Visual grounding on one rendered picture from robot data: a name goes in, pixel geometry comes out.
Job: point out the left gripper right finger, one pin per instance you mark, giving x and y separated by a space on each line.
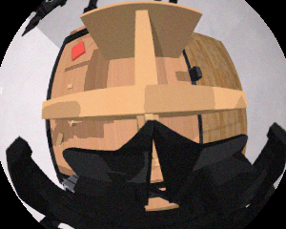
181 159

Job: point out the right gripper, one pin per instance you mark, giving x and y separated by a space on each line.
40 14

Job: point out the tan wooden board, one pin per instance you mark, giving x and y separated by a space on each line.
112 27
123 103

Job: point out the red flat block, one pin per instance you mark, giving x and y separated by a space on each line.
78 50

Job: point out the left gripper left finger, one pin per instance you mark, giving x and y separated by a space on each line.
131 163

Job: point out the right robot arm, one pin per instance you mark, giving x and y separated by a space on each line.
63 2

